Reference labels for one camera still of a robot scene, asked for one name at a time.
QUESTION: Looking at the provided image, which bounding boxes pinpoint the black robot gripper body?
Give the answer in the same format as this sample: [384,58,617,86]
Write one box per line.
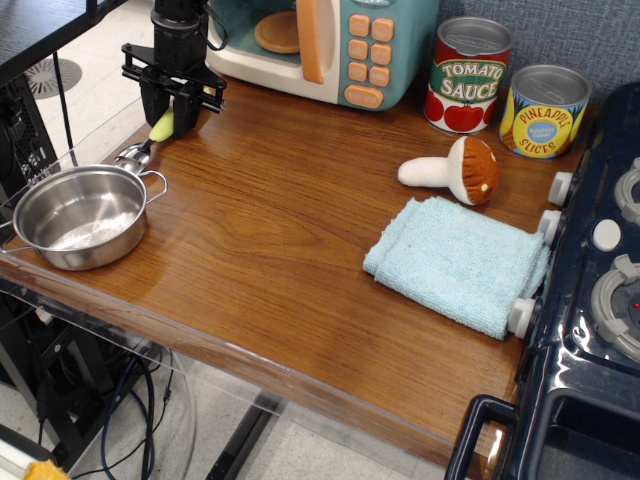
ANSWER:
[122,12,226,113]

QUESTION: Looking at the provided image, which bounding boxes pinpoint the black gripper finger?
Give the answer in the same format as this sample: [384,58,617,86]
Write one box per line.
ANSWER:
[173,92,201,138]
[140,76,170,126]

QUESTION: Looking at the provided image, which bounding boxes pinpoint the green handled metal spoon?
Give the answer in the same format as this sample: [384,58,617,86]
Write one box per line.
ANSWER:
[111,85,213,175]

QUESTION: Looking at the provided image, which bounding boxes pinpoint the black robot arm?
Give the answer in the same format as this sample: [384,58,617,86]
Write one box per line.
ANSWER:
[122,1,227,138]

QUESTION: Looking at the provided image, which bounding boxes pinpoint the stainless steel pot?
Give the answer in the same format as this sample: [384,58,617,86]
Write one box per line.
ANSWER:
[1,165,169,271]

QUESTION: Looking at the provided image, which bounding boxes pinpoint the toy microwave teal and cream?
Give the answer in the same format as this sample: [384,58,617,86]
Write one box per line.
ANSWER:
[207,1,439,111]

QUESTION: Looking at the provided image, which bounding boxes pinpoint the tomato sauce can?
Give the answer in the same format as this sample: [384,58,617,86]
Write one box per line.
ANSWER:
[424,16,514,134]

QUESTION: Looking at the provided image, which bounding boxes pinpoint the plush mushroom toy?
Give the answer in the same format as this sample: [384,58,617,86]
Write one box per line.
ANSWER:
[397,136,500,206]

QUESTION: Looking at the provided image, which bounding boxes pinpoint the black table leg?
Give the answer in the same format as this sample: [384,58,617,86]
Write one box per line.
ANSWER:
[205,391,286,480]

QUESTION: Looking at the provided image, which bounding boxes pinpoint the light blue folded cloth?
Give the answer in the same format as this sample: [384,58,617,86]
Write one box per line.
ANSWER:
[363,197,550,339]

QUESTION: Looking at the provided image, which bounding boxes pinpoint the pineapple slices can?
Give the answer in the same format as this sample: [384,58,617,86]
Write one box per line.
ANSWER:
[499,64,592,159]

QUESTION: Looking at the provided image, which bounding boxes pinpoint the yellow sponge object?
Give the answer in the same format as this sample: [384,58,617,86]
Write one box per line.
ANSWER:
[22,460,69,480]

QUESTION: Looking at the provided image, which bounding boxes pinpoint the dark blue toy stove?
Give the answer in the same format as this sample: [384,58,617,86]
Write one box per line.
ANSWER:
[446,83,639,479]

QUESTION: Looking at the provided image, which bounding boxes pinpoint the black metal frame rack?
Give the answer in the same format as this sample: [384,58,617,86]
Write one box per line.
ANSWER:
[1,0,122,201]

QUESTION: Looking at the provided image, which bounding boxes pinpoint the black and blue floor cables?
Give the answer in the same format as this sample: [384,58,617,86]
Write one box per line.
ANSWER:
[34,344,176,480]

